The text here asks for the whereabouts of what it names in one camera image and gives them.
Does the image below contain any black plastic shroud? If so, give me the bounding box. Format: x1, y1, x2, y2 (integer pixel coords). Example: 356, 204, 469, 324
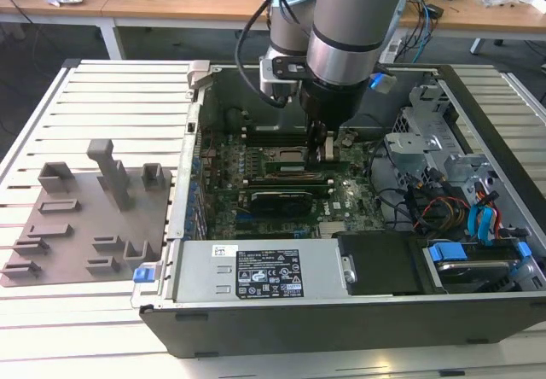
336, 232, 430, 297

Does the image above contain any yellow orange wire bundle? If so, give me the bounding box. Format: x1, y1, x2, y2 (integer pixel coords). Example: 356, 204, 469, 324
420, 197, 468, 230

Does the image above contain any blue flat data cable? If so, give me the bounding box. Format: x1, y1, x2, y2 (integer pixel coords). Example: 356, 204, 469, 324
467, 203, 494, 248

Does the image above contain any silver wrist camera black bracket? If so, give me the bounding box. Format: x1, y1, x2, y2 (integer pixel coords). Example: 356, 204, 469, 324
258, 55, 308, 98

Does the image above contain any thin blue cable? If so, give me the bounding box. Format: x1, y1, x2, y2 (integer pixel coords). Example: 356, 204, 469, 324
420, 0, 433, 62

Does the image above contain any black PC case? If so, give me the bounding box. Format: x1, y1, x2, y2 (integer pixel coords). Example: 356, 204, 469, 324
138, 61, 546, 359

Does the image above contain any silver drive cage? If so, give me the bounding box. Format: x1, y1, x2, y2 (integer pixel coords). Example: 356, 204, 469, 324
383, 83, 502, 192

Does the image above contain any black graphics card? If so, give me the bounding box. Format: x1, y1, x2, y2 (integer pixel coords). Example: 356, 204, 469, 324
249, 189, 312, 217

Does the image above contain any green RAM stick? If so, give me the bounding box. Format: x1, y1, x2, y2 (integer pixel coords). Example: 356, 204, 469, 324
264, 160, 349, 174
249, 125, 308, 135

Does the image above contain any CPU socket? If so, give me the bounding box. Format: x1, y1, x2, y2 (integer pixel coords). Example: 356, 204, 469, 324
260, 144, 309, 179

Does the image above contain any silver heat sink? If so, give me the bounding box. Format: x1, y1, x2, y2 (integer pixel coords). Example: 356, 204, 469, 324
317, 221, 342, 240

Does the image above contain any blue case latch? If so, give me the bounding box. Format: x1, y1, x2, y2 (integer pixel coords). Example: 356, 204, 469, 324
133, 265, 155, 285

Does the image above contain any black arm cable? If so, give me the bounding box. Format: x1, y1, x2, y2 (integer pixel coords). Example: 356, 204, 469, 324
236, 0, 299, 108

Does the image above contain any black RAM slot bank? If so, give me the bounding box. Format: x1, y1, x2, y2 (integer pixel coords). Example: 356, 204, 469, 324
241, 122, 311, 146
241, 172, 336, 197

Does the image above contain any grey corner clip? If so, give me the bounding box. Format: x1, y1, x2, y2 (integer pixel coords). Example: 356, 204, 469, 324
187, 60, 211, 90

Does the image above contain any green motherboard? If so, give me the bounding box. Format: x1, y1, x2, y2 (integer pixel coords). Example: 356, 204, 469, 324
198, 129, 385, 242

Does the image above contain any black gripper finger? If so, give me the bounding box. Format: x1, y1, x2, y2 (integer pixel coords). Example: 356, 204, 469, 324
306, 120, 328, 169
324, 130, 340, 162

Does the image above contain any grey parts rack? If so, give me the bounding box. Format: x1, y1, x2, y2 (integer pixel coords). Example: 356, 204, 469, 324
1, 138, 174, 289

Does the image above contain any silver power supply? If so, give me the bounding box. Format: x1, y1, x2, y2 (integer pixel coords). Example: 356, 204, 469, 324
172, 238, 342, 304

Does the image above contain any silver hard disk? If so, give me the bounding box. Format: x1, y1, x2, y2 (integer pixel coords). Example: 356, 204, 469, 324
439, 260, 513, 293

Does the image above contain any white power strip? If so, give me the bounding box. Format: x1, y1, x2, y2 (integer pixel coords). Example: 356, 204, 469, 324
382, 39, 404, 63

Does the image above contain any blue disk carrier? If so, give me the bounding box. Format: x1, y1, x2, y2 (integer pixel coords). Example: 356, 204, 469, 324
428, 244, 466, 265

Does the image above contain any silver CPU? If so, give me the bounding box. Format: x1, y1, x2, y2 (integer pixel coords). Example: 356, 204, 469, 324
267, 148, 308, 163

